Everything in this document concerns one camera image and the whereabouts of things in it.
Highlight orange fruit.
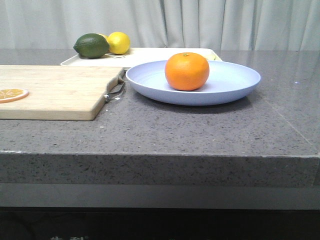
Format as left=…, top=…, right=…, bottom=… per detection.
left=164, top=52, right=210, bottom=91

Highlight light blue plate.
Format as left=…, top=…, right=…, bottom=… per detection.
left=126, top=60, right=261, bottom=106

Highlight white tray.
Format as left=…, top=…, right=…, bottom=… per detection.
left=61, top=47, right=222, bottom=69

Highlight pale yellow food pieces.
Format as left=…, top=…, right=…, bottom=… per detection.
left=204, top=54, right=216, bottom=61

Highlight yellow lemon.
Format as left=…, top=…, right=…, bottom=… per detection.
left=107, top=31, right=131, bottom=55

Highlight green lime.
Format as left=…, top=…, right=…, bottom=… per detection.
left=73, top=33, right=110, bottom=59

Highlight wooden cutting board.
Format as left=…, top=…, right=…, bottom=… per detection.
left=0, top=65, right=125, bottom=121

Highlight white curtain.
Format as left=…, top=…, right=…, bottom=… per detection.
left=0, top=0, right=320, bottom=51

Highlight orange slice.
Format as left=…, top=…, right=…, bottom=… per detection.
left=0, top=88, right=29, bottom=104

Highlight grey cutting board strap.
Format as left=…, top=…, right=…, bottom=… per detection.
left=103, top=74, right=126, bottom=103

